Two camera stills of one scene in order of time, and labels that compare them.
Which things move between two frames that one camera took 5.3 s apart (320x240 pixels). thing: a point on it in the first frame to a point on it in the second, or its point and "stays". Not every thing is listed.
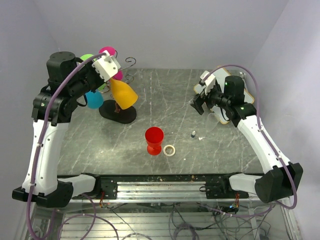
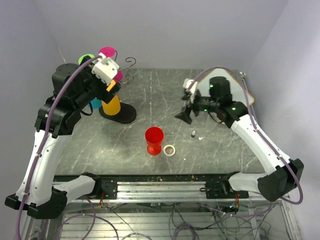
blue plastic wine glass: x=95 y=100 stays
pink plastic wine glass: x=111 y=52 stays
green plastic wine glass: x=85 y=57 stays
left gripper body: x=89 y=80 to x=98 y=87
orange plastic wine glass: x=123 y=94 to x=113 y=107
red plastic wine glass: x=154 y=136 stays
